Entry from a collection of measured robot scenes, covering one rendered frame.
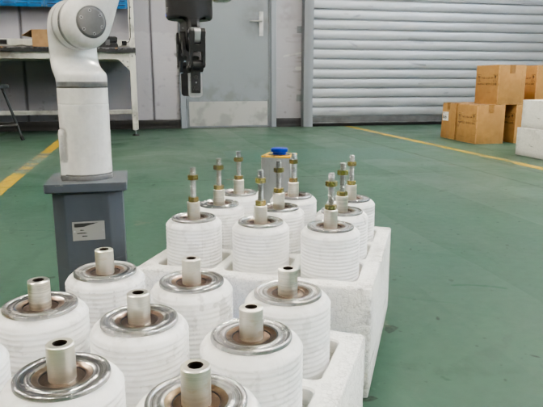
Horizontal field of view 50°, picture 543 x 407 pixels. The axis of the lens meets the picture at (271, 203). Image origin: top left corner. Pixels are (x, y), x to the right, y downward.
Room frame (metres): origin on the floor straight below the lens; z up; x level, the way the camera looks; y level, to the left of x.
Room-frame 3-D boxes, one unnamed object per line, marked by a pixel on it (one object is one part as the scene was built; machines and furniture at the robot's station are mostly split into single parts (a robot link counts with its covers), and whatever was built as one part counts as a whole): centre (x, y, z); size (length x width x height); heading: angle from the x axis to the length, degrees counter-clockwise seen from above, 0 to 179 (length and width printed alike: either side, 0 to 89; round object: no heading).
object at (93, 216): (1.12, 0.36, 0.15); 0.15 x 0.15 x 0.30; 13
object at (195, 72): (0.93, 0.12, 0.49); 0.03 x 0.01 x 0.05; 18
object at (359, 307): (1.06, -0.01, 0.09); 0.39 x 0.39 x 0.18; 75
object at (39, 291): (0.58, 0.24, 0.26); 0.02 x 0.02 x 0.03
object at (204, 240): (0.98, 0.13, 0.16); 0.10 x 0.10 x 0.18
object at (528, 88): (4.80, -2.15, 0.45); 0.30 x 0.24 x 0.30; 10
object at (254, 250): (0.95, 0.02, 0.16); 0.10 x 0.10 x 0.18
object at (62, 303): (0.58, 0.24, 0.25); 0.08 x 0.08 x 0.01
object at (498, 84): (4.70, -1.81, 0.45); 0.30 x 0.24 x 0.30; 14
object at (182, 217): (0.98, 0.13, 0.25); 0.08 x 0.08 x 0.01
